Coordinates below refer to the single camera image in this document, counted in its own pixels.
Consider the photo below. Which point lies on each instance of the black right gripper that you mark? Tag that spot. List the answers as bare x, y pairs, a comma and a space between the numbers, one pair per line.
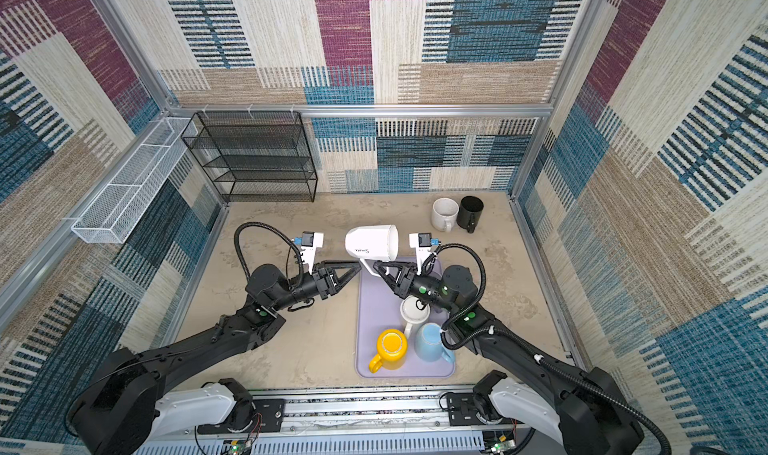
406, 274

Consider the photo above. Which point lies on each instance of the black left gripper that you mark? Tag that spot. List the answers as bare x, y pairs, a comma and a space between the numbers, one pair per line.
319, 279

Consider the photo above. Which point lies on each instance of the white tall mug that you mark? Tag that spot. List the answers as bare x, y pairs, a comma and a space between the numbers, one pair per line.
373, 243

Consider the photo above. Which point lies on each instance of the yellow mug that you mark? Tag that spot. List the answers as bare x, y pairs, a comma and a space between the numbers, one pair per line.
390, 351

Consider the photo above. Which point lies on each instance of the white speckled mug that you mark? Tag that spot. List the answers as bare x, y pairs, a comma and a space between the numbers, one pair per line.
444, 214

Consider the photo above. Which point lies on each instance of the black mug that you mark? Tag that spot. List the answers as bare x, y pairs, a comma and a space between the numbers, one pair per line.
470, 211

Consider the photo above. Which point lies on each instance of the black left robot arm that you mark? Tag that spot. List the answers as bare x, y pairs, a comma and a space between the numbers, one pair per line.
198, 359

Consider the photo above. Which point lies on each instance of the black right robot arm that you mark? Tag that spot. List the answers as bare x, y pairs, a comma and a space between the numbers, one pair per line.
540, 371

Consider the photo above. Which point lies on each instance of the white mug dark rim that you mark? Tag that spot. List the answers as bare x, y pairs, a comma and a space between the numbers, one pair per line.
414, 313

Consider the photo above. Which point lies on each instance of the light blue mug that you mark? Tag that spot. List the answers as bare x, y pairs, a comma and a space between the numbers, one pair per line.
428, 344

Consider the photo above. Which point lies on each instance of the lavender plastic tray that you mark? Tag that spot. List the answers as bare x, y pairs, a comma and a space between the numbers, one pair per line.
379, 310

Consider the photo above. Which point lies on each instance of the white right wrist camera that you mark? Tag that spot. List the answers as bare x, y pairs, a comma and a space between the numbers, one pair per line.
425, 247

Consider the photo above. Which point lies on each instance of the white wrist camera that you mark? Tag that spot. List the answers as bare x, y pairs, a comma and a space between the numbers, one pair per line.
425, 247
308, 244

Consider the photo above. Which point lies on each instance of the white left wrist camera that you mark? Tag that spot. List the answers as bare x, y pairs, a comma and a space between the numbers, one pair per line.
308, 244

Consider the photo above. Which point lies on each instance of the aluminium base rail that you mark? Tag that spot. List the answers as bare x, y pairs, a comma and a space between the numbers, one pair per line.
226, 406

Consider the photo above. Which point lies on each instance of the black wire shelf rack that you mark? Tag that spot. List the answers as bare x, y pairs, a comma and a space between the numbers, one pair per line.
254, 155

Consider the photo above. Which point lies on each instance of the white wire mesh basket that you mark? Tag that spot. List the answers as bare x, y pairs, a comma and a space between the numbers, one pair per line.
116, 210

